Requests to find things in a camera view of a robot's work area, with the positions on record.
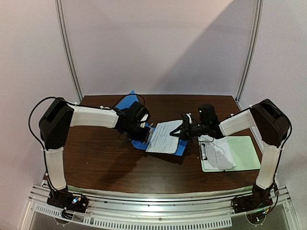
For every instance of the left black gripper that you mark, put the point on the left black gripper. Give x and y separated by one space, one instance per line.
143 138

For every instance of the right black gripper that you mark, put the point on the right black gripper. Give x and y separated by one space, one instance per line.
185 129

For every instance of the white paper sheet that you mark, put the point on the white paper sheet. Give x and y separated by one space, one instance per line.
162 142

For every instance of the metal folder clip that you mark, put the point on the metal folder clip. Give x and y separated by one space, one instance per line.
150 133

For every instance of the blue folder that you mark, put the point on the blue folder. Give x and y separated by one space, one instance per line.
140 146

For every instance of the metal clipboard clip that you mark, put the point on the metal clipboard clip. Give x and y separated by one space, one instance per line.
203 151

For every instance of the white paper sheets stack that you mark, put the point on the white paper sheets stack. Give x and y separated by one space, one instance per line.
218 154

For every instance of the green clipboard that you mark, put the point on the green clipboard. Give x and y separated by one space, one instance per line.
243 153

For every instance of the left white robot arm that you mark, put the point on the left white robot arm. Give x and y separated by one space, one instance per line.
61 115

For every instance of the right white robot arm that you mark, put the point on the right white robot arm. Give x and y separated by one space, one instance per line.
273 125

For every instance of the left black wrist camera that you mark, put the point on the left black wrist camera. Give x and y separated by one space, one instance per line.
138 113

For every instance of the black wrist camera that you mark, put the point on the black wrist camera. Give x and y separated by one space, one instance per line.
207 116
138 113

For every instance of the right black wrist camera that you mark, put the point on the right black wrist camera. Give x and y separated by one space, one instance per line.
207 116

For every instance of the aluminium front rail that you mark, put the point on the aluminium front rail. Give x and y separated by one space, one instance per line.
132 211

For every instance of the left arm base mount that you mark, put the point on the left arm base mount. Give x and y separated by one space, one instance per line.
67 201

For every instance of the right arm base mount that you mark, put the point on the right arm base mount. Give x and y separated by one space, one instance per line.
256 206

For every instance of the left aluminium frame post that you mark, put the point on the left aluminium frame post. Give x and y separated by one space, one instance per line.
67 48

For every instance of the aluminium frame post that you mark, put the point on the aluminium frame post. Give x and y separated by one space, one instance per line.
67 48
251 49

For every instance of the right aluminium frame post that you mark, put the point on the right aluminium frame post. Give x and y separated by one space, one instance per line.
251 49

